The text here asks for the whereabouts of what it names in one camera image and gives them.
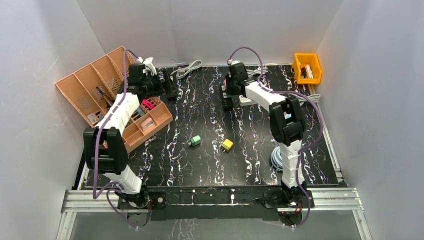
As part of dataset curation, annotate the coiled light blue cable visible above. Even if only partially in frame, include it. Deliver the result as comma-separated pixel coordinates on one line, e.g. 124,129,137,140
270,145,284,172

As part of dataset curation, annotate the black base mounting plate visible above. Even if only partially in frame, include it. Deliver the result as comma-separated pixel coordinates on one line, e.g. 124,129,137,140
118,185,315,226

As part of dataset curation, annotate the green plug adapter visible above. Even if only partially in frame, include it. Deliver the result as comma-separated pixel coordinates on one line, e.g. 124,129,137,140
189,135,202,147

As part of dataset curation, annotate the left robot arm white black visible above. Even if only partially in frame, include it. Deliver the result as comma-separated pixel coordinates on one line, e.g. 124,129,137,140
83,58,172,208

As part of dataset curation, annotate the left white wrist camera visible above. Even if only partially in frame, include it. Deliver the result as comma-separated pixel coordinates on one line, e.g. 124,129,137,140
135,56,157,76

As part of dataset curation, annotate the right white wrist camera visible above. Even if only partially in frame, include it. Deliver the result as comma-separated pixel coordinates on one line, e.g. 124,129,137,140
227,58,242,66

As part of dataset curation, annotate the white power strip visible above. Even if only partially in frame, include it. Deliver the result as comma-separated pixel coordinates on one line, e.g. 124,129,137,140
238,95,257,107

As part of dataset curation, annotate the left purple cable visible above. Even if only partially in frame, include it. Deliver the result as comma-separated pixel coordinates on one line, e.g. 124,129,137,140
92,48,143,229

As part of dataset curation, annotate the grey cable of black strip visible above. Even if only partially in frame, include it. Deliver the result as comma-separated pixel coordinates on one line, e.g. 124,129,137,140
170,59,204,80

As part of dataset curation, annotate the grey cable bundle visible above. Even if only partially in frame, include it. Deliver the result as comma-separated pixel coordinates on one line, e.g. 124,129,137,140
246,66,270,79
298,93,322,104

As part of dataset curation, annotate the grey cable bundle top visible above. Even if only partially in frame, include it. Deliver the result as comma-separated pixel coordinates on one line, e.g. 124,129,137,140
246,66,270,79

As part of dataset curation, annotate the grey cable bundle right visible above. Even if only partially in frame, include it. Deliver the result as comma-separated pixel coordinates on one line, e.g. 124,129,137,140
298,93,322,104

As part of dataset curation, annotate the magenta item in tray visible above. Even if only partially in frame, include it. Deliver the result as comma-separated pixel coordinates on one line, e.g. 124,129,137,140
141,99,156,111

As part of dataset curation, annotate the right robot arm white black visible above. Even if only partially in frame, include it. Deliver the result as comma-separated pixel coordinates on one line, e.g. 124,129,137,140
223,59,306,207

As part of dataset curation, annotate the yellow plug adapter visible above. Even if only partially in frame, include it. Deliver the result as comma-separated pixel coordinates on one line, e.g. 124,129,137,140
221,138,234,152

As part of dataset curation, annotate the pink stapler in tray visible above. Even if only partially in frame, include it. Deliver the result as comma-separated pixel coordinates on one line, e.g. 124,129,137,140
140,117,154,131

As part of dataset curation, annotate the pink file rack organizer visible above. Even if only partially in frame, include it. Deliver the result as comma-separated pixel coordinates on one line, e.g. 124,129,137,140
55,46,137,127

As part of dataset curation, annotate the orange storage bin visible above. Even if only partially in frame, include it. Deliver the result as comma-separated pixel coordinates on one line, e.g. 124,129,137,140
292,53,323,85

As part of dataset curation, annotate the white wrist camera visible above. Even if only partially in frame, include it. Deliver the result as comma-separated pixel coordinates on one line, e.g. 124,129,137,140
227,58,242,66
135,56,157,76

